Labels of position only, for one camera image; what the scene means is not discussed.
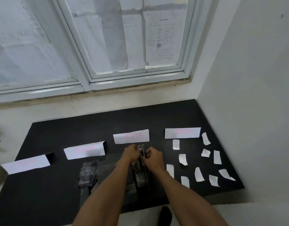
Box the large paper sheet on glass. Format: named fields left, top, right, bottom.
left=0, top=0, right=73, bottom=87

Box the person's left forearm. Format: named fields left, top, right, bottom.
left=72, top=159, right=136, bottom=226

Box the white window frame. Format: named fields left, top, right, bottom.
left=0, top=0, right=216, bottom=105

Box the person's right hand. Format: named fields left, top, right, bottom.
left=144, top=148, right=166, bottom=173

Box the dark plastic packet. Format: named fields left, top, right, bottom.
left=137, top=143, right=146, bottom=160

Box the white paper label pink writing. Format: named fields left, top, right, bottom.
left=1, top=154, right=51, bottom=175
left=165, top=127, right=201, bottom=139
left=64, top=141, right=106, bottom=160
left=113, top=129, right=150, bottom=144

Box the person's right forearm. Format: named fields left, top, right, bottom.
left=148, top=168, right=230, bottom=226

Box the printed paper sheet on glass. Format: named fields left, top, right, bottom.
left=66, top=0, right=129, bottom=74
left=142, top=8, right=186, bottom=67

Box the person's black shoe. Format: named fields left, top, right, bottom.
left=158, top=206, right=173, bottom=226

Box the group of small white slips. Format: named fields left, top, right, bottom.
left=166, top=132, right=236, bottom=188

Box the person's left hand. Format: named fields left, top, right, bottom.
left=121, top=143, right=143, bottom=163

